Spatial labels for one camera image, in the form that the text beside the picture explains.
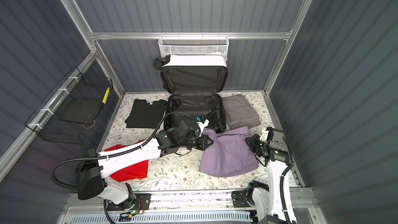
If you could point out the white vented cable duct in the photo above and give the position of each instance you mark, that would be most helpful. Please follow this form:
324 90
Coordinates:
184 217

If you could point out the black t-shirt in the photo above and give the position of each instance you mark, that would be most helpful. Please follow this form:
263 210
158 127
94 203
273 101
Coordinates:
146 115

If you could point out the yellow tag on basket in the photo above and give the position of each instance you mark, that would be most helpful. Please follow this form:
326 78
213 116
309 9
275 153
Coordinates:
106 94

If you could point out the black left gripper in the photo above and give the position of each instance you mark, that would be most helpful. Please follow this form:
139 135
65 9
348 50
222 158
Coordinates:
203 143

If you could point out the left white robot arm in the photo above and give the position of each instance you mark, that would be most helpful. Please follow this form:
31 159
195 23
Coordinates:
94 174

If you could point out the white hard-shell suitcase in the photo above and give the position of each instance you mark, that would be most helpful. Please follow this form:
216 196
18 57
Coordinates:
194 83

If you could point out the white wire mesh basket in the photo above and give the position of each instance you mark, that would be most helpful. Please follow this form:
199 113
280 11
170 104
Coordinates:
194 45

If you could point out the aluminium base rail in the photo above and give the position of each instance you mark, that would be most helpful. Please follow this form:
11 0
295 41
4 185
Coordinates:
189 200

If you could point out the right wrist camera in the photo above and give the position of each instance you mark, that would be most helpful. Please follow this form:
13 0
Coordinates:
273 137

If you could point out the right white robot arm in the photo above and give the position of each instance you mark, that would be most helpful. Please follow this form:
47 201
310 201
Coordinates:
272 200

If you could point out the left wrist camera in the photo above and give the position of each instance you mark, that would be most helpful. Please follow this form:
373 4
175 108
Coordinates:
191 128

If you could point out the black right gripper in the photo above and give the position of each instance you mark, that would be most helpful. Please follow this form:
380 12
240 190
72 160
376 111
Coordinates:
252 141

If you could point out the grey folded towel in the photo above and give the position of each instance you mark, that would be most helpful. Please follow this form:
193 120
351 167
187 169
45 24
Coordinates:
239 112

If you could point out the red garment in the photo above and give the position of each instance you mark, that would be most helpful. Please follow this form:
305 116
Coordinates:
134 171

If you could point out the purple jeans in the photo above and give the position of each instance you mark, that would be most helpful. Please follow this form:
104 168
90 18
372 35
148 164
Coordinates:
229 155

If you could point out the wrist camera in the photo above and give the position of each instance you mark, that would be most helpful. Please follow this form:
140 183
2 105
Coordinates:
273 137
191 128

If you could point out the black wire mesh basket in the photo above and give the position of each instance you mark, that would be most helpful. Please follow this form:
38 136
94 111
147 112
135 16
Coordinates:
69 115

